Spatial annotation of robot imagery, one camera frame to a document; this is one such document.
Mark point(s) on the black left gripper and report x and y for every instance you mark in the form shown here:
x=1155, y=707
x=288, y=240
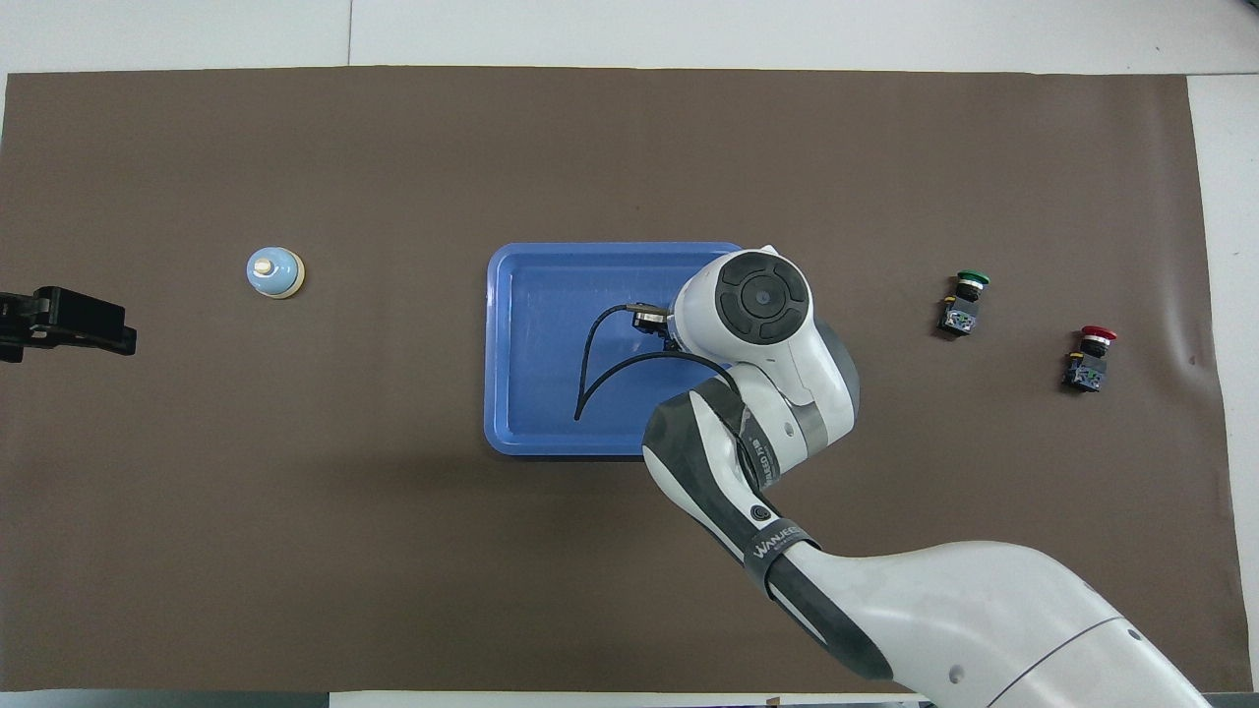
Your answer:
x=79, y=320

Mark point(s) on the green push button switch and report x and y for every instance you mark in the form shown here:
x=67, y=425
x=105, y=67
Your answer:
x=962, y=305

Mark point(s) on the red push button switch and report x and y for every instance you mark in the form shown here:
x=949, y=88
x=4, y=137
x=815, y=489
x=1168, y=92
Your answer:
x=1090, y=356

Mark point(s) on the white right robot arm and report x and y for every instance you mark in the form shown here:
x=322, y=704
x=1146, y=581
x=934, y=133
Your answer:
x=934, y=610

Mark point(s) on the light blue call bell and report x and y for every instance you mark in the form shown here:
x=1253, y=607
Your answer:
x=273, y=271

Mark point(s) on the blue plastic tray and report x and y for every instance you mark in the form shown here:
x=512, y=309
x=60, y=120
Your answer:
x=536, y=344

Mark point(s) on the brown table mat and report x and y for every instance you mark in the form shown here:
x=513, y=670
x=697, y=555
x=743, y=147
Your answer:
x=295, y=511

